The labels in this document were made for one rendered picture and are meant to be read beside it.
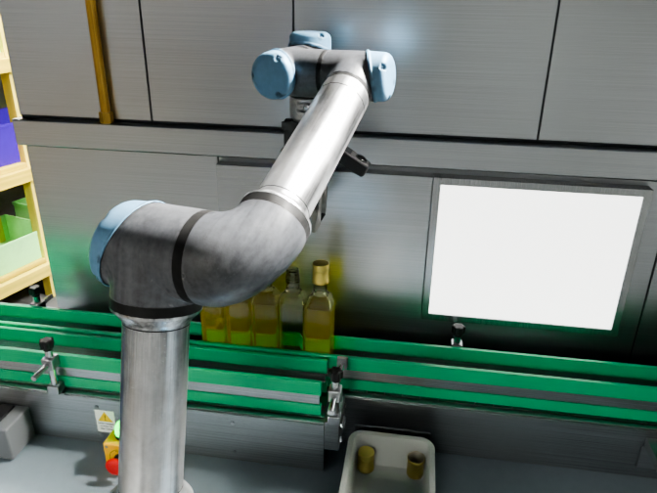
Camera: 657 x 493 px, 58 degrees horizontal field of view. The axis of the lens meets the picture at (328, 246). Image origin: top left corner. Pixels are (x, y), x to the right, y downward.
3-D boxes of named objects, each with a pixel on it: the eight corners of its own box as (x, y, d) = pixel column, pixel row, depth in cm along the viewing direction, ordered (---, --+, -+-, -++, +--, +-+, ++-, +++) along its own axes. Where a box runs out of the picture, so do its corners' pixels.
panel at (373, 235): (613, 330, 134) (648, 185, 120) (617, 336, 131) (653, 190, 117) (228, 294, 146) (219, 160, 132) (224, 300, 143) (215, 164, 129)
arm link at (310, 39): (278, 32, 101) (299, 29, 108) (279, 98, 106) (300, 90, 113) (320, 34, 98) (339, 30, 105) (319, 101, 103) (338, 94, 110)
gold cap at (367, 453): (365, 458, 125) (366, 442, 123) (377, 468, 123) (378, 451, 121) (353, 467, 123) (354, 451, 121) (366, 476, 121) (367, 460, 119)
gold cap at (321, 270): (330, 279, 124) (330, 259, 123) (327, 287, 121) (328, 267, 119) (314, 277, 125) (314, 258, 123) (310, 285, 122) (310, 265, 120)
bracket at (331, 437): (347, 420, 129) (348, 394, 126) (341, 451, 121) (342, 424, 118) (330, 419, 130) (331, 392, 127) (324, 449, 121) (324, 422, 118)
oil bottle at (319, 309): (333, 370, 135) (335, 287, 126) (329, 385, 130) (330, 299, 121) (309, 367, 136) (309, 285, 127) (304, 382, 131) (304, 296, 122)
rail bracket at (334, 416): (348, 388, 128) (350, 339, 123) (337, 443, 113) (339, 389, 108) (334, 387, 128) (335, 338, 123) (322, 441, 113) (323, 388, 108)
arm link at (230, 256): (255, 281, 61) (394, 28, 89) (167, 263, 65) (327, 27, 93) (283, 342, 69) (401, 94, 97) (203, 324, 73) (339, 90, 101)
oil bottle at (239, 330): (258, 362, 137) (255, 280, 129) (252, 377, 132) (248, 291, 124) (235, 360, 138) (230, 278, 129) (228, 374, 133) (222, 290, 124)
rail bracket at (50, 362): (68, 389, 128) (59, 336, 122) (49, 412, 121) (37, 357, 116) (52, 387, 128) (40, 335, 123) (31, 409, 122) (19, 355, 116)
